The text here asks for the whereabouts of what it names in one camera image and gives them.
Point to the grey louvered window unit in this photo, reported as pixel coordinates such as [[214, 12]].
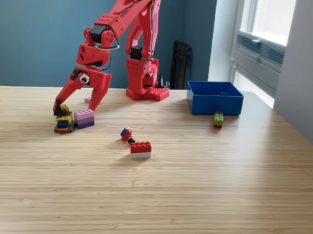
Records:
[[261, 52]]

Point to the pink and purple brick stack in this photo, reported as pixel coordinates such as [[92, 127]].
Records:
[[84, 119]]

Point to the flat pink brick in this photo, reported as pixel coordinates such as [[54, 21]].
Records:
[[88, 100]]

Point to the toy figure red shirt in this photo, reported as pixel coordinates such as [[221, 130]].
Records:
[[125, 135]]

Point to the white window frame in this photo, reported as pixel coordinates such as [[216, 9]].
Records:
[[248, 15]]

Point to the small yellow toy digger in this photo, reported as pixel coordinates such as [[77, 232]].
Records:
[[63, 119]]

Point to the blue plastic bin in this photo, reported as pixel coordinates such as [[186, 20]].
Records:
[[217, 103]]

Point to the red and white brick stack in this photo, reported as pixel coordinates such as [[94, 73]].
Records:
[[140, 148]]

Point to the green and red brick stack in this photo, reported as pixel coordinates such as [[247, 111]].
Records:
[[218, 119]]

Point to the black folded chair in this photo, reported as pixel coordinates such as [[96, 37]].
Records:
[[181, 69]]

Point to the blue and white brick stack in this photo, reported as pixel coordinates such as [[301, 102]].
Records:
[[224, 93]]

